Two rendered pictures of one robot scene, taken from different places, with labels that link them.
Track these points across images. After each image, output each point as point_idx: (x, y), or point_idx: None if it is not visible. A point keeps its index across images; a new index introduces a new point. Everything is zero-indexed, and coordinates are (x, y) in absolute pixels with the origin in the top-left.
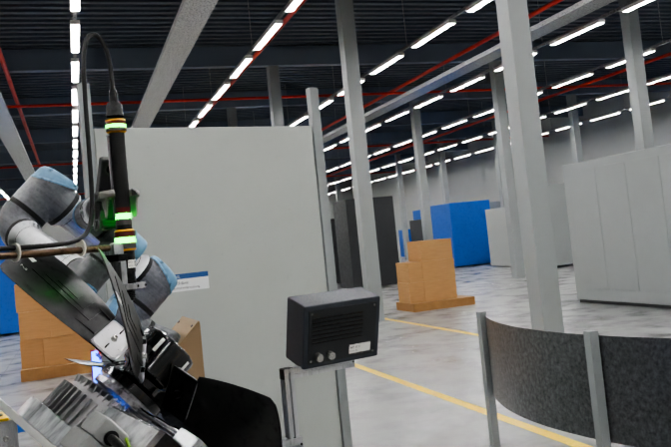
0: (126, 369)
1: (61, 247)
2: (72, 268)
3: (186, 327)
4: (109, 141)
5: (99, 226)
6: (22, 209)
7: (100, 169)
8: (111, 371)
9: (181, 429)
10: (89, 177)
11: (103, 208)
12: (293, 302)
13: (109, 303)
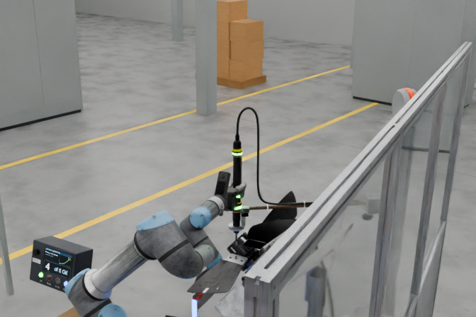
0: (256, 249)
1: (279, 205)
2: (214, 248)
3: (75, 315)
4: (241, 160)
5: (237, 205)
6: (164, 255)
7: (229, 178)
8: (264, 249)
9: (270, 244)
10: (258, 176)
11: (239, 194)
12: (82, 253)
13: (120, 310)
